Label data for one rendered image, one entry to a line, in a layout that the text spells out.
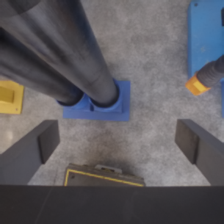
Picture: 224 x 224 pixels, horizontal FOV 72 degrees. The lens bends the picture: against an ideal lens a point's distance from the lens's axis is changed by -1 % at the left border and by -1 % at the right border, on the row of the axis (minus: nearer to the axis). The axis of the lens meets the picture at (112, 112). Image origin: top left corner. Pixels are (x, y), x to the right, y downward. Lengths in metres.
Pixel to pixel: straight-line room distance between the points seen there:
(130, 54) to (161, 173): 1.30
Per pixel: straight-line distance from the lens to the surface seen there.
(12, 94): 2.20
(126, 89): 1.71
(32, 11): 0.40
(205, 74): 0.52
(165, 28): 2.04
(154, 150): 1.68
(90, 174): 1.43
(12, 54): 0.77
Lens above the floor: 1.66
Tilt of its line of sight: 79 degrees down
